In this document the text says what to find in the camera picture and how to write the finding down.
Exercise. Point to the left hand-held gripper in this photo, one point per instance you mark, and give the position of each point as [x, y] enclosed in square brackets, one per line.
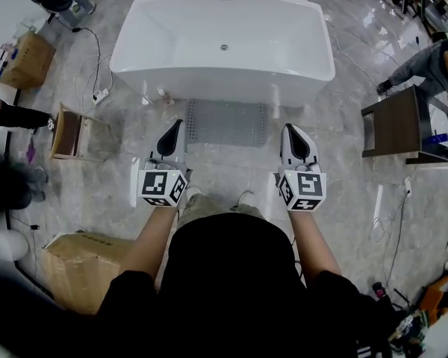
[155, 185]

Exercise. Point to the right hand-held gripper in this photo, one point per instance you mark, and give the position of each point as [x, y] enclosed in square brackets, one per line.
[310, 188]

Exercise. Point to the grey perforated bath mat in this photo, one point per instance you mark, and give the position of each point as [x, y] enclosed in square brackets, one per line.
[227, 123]

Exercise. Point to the person's left forearm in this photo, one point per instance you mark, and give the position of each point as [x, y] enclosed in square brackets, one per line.
[149, 244]

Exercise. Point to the person's right forearm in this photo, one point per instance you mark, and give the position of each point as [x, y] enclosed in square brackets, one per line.
[313, 244]

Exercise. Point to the grey marble tile floor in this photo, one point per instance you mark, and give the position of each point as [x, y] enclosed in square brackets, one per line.
[227, 162]

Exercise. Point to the person's left white shoe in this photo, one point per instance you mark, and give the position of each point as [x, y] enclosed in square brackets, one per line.
[194, 191]

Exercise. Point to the person's white shoe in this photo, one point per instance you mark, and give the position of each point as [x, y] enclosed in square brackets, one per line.
[246, 198]
[194, 191]

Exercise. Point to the pink bottle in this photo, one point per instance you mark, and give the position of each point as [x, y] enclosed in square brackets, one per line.
[166, 96]

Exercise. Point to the person's camouflage trousers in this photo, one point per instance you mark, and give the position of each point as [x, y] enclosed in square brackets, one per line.
[201, 207]

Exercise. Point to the person's right white shoe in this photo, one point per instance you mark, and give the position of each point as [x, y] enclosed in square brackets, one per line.
[246, 198]

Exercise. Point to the white power strip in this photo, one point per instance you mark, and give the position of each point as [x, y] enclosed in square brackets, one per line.
[101, 96]
[407, 185]

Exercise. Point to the dark wooden vanity cabinet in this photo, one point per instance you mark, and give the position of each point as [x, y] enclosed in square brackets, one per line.
[392, 125]

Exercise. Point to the wooden chair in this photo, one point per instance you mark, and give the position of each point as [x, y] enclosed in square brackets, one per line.
[69, 132]

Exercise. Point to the white bathtub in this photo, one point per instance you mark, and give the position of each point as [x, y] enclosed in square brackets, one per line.
[224, 24]

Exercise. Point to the blue container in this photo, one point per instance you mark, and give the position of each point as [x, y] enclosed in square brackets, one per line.
[437, 138]

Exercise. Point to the purple cloth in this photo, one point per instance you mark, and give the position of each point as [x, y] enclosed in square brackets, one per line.
[31, 151]

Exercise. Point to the white vanity sink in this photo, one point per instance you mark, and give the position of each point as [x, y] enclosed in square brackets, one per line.
[438, 119]

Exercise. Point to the person's black shirt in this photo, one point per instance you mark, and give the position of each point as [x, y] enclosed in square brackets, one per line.
[239, 293]

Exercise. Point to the large cardboard box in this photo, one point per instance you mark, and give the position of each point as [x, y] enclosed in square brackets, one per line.
[82, 270]

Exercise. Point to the small cardboard box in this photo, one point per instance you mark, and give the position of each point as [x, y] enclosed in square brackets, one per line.
[28, 62]

